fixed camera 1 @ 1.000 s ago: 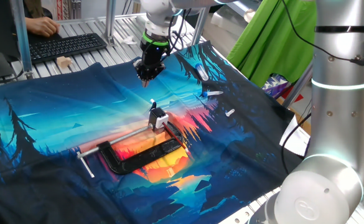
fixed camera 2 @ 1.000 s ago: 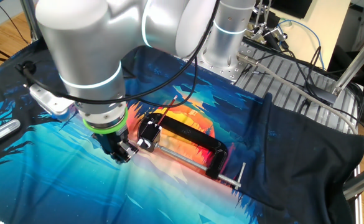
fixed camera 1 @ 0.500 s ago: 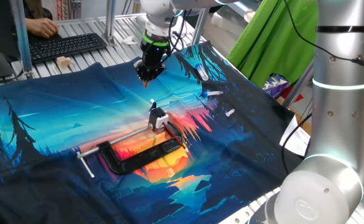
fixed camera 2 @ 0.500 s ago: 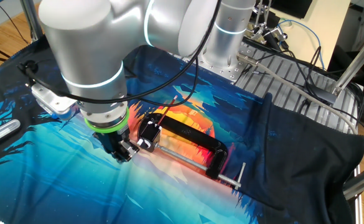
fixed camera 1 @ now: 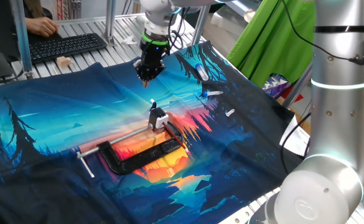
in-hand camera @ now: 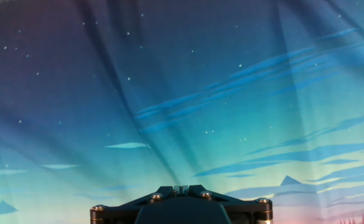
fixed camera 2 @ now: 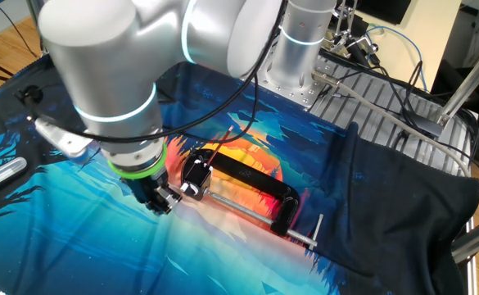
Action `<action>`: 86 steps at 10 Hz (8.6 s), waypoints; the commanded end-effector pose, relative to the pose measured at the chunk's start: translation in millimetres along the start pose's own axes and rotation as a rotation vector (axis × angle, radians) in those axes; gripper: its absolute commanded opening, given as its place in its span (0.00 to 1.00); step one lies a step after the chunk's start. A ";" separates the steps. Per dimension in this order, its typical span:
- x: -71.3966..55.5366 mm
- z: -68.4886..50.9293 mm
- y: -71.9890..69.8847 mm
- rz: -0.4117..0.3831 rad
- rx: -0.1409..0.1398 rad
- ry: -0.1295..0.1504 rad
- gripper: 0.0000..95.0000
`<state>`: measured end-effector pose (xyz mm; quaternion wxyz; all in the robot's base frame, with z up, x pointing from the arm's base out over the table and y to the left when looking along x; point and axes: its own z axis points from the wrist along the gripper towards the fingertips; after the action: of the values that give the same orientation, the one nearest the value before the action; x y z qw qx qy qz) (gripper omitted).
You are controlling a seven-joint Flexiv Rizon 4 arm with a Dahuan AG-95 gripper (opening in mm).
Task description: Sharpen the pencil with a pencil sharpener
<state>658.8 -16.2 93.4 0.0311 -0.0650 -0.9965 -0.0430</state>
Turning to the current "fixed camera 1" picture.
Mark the red white striped pole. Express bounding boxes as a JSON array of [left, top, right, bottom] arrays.
[[55, 0, 65, 21]]

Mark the red pencil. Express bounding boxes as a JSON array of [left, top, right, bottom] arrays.
[[162, 122, 189, 153]]

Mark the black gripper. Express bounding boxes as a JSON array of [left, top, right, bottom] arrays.
[[133, 40, 170, 89]]

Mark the black keyboard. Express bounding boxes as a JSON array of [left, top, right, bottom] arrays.
[[28, 32, 108, 65]]

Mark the black C-clamp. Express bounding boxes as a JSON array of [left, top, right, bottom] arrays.
[[77, 119, 185, 179]]

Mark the printed sunset forest cloth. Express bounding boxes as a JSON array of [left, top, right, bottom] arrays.
[[0, 40, 310, 224]]

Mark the crumpled white paper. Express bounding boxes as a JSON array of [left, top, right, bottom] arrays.
[[121, 35, 138, 46]]

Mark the bare person hand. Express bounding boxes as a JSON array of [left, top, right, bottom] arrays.
[[25, 17, 60, 38]]

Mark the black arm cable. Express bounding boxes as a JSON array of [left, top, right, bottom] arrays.
[[167, 0, 364, 175]]

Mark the small clear blue marker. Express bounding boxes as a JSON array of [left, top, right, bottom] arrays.
[[200, 90, 225, 98]]

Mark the aluminium frame post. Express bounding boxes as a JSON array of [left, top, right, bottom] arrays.
[[190, 4, 212, 47], [281, 62, 313, 108], [9, 0, 35, 79], [104, 0, 117, 46]]

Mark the black white pencil sharpener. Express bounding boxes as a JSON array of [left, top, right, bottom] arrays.
[[148, 98, 169, 132]]

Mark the green cloth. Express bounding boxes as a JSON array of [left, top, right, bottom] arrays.
[[226, 0, 316, 88]]

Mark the brown sleeved forearm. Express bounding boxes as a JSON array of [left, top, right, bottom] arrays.
[[23, 0, 45, 19]]

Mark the small wooden block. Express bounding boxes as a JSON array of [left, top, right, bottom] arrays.
[[56, 55, 73, 68]]

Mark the large clear tube blue cap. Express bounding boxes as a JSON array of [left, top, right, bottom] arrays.
[[195, 63, 210, 82]]

